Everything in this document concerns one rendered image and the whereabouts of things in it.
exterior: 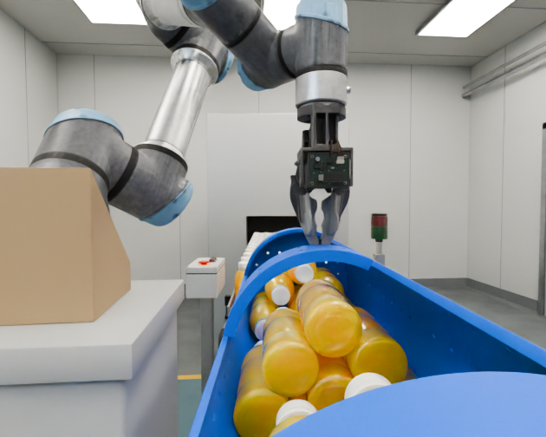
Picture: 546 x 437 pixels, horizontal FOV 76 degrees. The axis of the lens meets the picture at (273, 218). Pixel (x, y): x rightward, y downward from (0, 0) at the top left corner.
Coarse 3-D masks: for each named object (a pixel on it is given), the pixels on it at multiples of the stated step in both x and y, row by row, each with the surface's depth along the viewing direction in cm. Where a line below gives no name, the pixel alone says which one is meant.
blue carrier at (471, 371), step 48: (288, 240) 92; (240, 288) 74; (384, 288) 60; (240, 336) 63; (432, 336) 44; (480, 336) 29; (432, 384) 12; (480, 384) 12; (528, 384) 12; (192, 432) 27; (288, 432) 12; (336, 432) 11; (384, 432) 10; (432, 432) 10; (480, 432) 9; (528, 432) 9
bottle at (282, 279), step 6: (282, 276) 79; (288, 276) 81; (270, 282) 77; (276, 282) 76; (282, 282) 76; (288, 282) 77; (264, 288) 80; (270, 288) 76; (288, 288) 75; (294, 288) 79; (270, 294) 76; (270, 300) 77
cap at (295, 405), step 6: (288, 402) 31; (294, 402) 31; (300, 402) 31; (306, 402) 31; (282, 408) 31; (288, 408) 30; (294, 408) 30; (300, 408) 30; (306, 408) 30; (312, 408) 30; (282, 414) 30; (276, 420) 31
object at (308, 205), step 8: (304, 200) 53; (312, 200) 53; (304, 208) 53; (312, 208) 53; (304, 216) 53; (312, 216) 53; (304, 224) 53; (312, 224) 53; (304, 232) 53; (312, 232) 53; (312, 240) 53
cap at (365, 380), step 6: (354, 378) 26; (360, 378) 26; (366, 378) 26; (372, 378) 26; (378, 378) 26; (384, 378) 26; (348, 384) 26; (354, 384) 26; (360, 384) 25; (366, 384) 25; (372, 384) 25; (378, 384) 25; (384, 384) 25; (390, 384) 26; (348, 390) 26; (354, 390) 25; (360, 390) 25; (348, 396) 26
